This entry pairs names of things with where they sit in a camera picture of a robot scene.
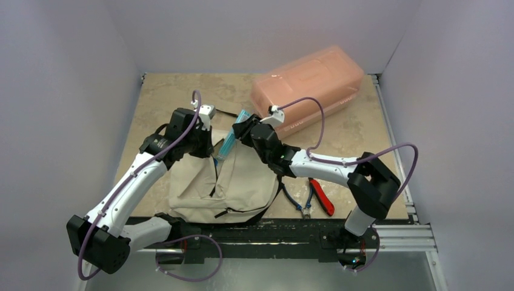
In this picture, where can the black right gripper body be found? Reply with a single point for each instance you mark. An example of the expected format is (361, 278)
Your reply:
(243, 130)

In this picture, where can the teal pencil pack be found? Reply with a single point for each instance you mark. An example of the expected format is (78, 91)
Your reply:
(230, 140)

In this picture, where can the beige canvas backpack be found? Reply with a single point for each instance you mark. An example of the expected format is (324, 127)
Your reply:
(236, 190)

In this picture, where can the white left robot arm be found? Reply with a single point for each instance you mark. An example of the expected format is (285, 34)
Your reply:
(102, 237)

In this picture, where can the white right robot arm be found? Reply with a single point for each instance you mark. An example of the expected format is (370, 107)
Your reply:
(372, 184)

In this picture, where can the translucent pink plastic box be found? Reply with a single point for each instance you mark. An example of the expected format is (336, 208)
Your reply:
(322, 83)

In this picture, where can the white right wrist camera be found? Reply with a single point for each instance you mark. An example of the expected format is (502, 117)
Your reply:
(275, 118)

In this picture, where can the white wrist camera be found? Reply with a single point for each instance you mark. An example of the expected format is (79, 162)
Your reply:
(205, 115)
(275, 118)

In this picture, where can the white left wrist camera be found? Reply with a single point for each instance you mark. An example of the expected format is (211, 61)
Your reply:
(205, 115)

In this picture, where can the red handled cutter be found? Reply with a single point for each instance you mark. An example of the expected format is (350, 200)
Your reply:
(325, 203)

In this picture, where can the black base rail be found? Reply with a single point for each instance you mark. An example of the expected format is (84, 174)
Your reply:
(324, 240)

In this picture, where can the aluminium frame rail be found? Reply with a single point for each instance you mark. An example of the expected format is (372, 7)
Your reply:
(414, 236)

